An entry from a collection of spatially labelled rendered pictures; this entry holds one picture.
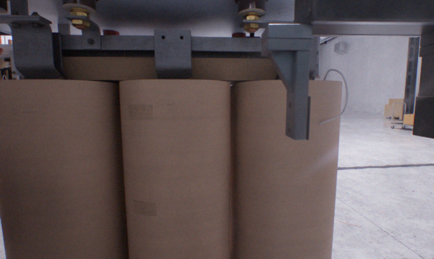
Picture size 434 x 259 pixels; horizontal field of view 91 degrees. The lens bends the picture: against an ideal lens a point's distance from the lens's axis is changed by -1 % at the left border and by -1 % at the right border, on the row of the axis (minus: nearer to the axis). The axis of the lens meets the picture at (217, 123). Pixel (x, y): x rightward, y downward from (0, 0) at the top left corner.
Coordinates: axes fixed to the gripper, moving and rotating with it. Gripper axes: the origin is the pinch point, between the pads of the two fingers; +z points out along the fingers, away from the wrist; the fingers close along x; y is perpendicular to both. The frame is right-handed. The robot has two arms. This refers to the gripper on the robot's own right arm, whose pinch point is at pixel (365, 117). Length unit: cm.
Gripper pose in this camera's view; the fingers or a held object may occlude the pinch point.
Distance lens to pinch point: 25.4
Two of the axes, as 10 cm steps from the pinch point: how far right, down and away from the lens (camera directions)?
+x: 10.0, 0.0, 0.0
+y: 0.0, 1.1, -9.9
